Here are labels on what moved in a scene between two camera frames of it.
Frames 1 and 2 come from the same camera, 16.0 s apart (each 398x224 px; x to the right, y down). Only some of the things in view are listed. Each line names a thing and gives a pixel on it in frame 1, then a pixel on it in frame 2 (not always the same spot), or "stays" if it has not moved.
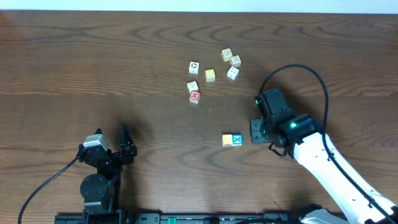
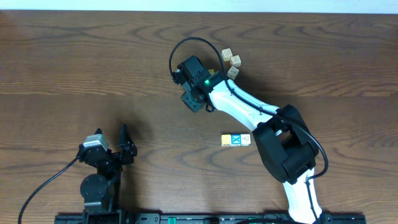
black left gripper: [112, 154] stays
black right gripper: [257, 137] → [194, 106]
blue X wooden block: [237, 140] stays
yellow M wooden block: [227, 140] stays
